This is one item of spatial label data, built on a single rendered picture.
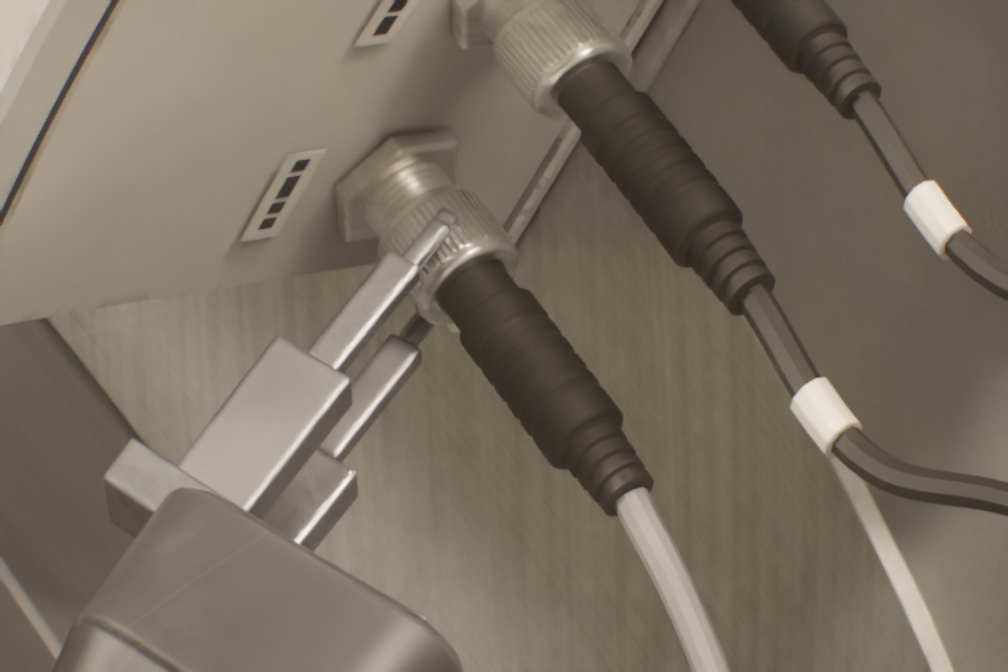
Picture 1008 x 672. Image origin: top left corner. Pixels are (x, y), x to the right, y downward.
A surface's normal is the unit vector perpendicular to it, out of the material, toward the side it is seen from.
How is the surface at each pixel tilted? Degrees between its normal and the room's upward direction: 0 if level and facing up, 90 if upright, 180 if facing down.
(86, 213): 133
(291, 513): 50
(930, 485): 74
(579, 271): 90
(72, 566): 40
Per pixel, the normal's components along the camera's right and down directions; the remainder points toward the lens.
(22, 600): -0.24, -0.44
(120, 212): 0.53, 0.71
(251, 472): 0.00, -0.55
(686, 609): -0.09, -0.29
